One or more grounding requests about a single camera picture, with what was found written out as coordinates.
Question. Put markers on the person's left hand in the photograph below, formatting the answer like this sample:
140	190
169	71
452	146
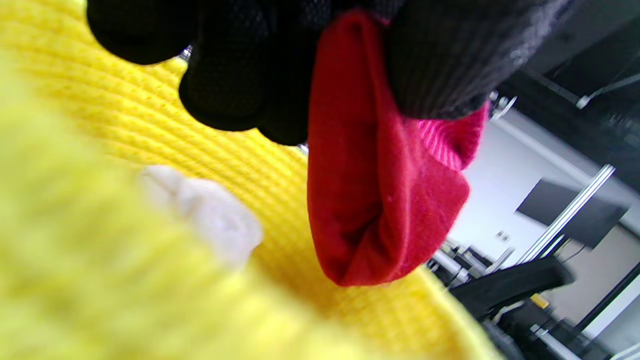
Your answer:
240	60

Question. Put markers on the white sock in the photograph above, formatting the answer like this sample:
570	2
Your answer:
205	210

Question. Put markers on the yellow ribbed basket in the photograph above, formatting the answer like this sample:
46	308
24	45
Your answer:
150	240

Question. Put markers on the grey metal post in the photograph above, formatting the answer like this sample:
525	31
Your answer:
567	215

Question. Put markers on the dark wall screen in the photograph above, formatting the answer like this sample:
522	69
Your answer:
570	212

